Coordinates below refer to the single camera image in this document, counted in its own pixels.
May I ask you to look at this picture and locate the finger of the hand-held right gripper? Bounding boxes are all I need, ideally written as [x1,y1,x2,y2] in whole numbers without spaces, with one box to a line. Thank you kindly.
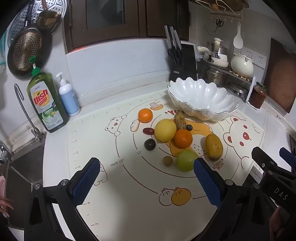
[252,146,296,180]
[279,148,296,167]

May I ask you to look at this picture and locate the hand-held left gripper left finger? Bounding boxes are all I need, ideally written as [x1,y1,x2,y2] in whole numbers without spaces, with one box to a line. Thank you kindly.
[24,158,102,241]

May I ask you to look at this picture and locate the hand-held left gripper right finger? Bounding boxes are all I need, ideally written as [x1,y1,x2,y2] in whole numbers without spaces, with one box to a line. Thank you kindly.
[193,158,276,241]

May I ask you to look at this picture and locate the green apple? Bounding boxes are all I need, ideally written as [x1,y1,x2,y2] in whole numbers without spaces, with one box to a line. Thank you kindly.
[177,149,200,172]

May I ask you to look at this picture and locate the yellow green mango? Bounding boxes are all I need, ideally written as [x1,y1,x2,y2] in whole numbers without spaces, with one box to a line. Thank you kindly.
[205,133,224,162]

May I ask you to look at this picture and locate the overripe banana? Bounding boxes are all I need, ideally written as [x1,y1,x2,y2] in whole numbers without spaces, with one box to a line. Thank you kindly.
[174,111,187,130]

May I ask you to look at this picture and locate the yellow lemon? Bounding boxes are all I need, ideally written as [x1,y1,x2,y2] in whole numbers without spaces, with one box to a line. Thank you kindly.
[154,119,177,143]

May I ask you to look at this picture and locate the dark purple plum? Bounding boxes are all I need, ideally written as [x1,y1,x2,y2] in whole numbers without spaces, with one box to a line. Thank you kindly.
[144,138,155,151]

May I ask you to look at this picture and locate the white scalloped bowl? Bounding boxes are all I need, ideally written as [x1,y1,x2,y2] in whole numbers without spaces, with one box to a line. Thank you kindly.
[167,77,239,121]

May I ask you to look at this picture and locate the person's right hand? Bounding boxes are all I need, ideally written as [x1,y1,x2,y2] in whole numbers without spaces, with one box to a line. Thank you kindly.
[270,205,296,241]

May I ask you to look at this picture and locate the printed silicone baking mat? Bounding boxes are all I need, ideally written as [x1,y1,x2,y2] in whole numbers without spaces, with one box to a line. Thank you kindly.
[67,91,265,241]

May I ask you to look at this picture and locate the red sauce jar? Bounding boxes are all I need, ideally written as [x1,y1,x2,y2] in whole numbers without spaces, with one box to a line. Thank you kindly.
[249,82,267,109]

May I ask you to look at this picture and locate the steel sink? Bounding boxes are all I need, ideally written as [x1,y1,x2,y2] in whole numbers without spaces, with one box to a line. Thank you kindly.
[0,144,44,230]

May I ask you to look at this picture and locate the kitchen shelf rack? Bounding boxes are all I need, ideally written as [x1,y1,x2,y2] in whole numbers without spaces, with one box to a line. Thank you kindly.
[196,59,256,103]

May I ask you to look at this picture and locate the small steel pan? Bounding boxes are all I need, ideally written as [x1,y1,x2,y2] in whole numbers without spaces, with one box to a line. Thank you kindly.
[228,82,251,102]

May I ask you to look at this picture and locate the brown wooden cutting board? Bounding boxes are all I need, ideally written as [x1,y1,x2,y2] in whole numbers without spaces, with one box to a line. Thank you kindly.
[264,38,296,114]

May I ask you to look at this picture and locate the white pump bottle blue label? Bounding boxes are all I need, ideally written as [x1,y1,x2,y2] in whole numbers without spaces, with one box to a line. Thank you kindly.
[56,72,80,117]

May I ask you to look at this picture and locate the wooden trivet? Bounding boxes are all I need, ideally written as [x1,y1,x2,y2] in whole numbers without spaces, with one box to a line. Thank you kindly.
[231,72,253,82]

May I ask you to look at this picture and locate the pink rubber glove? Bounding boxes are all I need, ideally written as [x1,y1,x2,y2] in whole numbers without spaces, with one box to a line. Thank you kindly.
[0,175,15,218]

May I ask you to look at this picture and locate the green dish soap bottle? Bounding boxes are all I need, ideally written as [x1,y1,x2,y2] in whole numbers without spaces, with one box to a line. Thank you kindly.
[26,56,70,133]

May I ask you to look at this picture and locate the small mandarin orange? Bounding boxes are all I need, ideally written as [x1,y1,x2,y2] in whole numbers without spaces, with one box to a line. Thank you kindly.
[138,108,153,123]

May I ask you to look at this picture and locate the chrome faucet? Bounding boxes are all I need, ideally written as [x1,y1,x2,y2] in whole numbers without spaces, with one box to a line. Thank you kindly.
[14,83,47,142]

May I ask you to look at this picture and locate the white round casserole pot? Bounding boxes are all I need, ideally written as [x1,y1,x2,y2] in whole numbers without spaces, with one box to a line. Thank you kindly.
[231,52,254,79]

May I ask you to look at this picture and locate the stainless steel pot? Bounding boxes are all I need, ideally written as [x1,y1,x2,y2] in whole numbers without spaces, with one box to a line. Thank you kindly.
[198,61,229,86]

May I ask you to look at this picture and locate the steel steamer pot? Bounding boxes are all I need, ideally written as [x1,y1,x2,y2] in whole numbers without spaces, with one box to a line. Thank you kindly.
[207,38,229,56]

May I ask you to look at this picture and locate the white rice paddle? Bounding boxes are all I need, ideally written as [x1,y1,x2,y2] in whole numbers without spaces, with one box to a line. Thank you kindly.
[233,22,243,49]

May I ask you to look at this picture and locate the black knife block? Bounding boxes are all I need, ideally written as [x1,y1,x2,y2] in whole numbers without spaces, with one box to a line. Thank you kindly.
[169,43,197,81]

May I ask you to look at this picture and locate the black kitchen scissors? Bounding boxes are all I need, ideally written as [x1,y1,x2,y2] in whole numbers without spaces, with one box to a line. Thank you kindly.
[167,48,182,66]

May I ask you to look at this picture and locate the perforated strainer pan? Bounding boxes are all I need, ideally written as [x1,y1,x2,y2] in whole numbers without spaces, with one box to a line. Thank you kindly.
[7,7,52,79]

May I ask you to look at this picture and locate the dark wooden cabinet door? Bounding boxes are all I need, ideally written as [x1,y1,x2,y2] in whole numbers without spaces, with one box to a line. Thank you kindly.
[63,0,145,55]
[144,0,190,42]

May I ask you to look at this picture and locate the brass saucepan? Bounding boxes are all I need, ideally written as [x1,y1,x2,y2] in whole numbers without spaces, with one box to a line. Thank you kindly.
[37,0,62,32]

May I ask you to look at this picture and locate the perforated metal steamer plate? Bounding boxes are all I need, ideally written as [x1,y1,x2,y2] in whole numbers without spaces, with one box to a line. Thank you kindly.
[7,0,67,47]

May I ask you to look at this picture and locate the white wall socket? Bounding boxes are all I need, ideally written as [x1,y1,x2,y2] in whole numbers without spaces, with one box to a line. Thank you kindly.
[242,47,254,61]
[253,51,267,69]

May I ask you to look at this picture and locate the white saucepan with handle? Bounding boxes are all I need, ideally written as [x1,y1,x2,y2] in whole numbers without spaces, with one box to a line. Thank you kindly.
[196,46,229,68]

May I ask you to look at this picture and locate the steel handle knife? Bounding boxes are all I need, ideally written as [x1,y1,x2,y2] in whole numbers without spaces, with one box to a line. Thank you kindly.
[173,29,182,50]
[169,26,178,50]
[164,25,173,49]

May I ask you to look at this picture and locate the wall hook rail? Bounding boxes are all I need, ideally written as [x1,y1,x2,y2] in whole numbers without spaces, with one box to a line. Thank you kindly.
[188,0,242,23]

